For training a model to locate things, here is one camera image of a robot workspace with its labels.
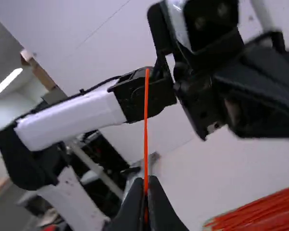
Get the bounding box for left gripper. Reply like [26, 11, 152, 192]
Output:
[172, 30, 289, 142]

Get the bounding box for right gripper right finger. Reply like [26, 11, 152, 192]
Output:
[147, 175, 190, 231]

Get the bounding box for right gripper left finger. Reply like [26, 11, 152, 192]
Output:
[105, 177, 145, 231]

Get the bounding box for orange cable tie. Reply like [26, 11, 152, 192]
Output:
[143, 68, 151, 223]

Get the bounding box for silver rails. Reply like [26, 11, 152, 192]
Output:
[67, 134, 161, 203]

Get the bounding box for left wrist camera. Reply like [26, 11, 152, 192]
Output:
[147, 0, 240, 55]

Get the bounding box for row of orange cable ties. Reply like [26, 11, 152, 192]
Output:
[203, 183, 289, 231]

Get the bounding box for black cable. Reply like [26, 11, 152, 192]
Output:
[79, 75, 123, 94]

